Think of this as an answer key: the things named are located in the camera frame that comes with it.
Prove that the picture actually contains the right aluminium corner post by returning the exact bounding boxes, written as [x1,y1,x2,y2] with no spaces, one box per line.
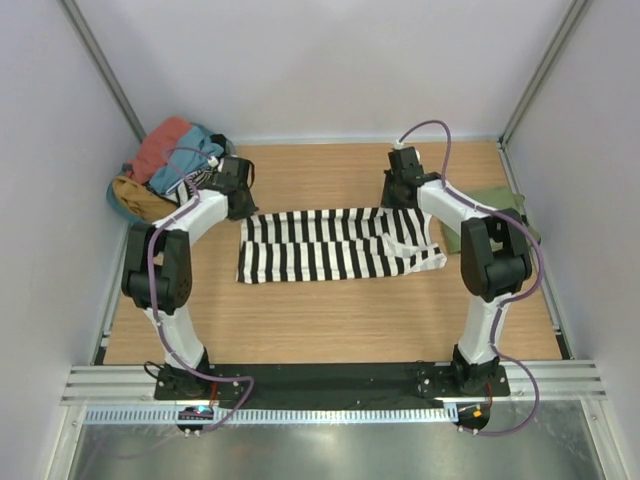
[498,0,592,150]

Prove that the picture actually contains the perforated white cable duct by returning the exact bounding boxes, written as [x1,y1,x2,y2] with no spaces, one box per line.
[84,404,458,426]

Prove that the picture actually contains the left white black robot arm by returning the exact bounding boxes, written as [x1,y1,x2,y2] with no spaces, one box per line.
[121,155,257,400]

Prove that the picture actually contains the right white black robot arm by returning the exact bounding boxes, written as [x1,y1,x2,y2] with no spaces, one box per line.
[382,146,532,396]

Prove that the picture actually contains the green motorcycle tank top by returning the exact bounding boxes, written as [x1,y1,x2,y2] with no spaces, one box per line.
[439,185,543,256]

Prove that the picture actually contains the teal blue garment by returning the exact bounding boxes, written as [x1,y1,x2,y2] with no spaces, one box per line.
[149,124,235,195]

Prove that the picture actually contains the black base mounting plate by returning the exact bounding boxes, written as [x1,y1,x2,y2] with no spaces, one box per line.
[144,361,510,411]

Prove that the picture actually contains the red garment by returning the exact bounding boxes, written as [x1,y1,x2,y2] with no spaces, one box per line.
[123,116,192,184]

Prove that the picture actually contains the left aluminium corner post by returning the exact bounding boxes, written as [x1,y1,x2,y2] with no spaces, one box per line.
[58,0,146,142]

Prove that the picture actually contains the narrow striped garment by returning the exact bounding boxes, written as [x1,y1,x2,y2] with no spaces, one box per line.
[167,169,214,207]

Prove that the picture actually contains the mustard yellow garment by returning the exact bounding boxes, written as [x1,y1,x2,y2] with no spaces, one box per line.
[107,175,177,223]

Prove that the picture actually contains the teal laundry basket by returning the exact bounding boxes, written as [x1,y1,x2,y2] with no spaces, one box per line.
[106,116,235,224]

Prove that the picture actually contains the black white striped top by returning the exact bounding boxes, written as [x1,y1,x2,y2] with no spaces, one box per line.
[236,207,447,285]

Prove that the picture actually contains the aluminium corner post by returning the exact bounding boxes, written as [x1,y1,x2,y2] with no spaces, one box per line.
[498,0,592,150]
[58,0,146,142]

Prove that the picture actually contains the aluminium front rail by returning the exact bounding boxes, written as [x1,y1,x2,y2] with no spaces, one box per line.
[62,360,605,409]

